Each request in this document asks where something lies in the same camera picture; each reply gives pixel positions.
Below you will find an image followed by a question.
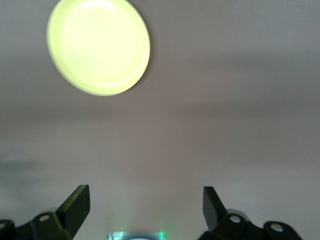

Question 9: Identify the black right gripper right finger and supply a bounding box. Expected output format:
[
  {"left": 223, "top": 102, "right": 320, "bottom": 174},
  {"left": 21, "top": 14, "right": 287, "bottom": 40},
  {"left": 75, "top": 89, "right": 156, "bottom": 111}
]
[{"left": 199, "top": 186, "right": 305, "bottom": 240}]

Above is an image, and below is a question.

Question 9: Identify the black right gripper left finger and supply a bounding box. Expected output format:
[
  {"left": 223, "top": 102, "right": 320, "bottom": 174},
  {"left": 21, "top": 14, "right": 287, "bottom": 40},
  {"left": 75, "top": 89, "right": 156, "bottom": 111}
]
[{"left": 0, "top": 184, "right": 91, "bottom": 240}]

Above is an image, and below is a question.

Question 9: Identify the yellow round plate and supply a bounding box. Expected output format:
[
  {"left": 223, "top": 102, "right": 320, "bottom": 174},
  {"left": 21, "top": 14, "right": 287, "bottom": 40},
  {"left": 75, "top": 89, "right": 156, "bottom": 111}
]
[{"left": 46, "top": 0, "right": 152, "bottom": 97}]

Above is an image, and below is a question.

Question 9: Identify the brown table cover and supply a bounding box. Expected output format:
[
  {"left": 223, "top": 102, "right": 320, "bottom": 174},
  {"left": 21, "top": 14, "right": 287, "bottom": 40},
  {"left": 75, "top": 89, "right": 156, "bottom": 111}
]
[{"left": 0, "top": 0, "right": 320, "bottom": 240}]

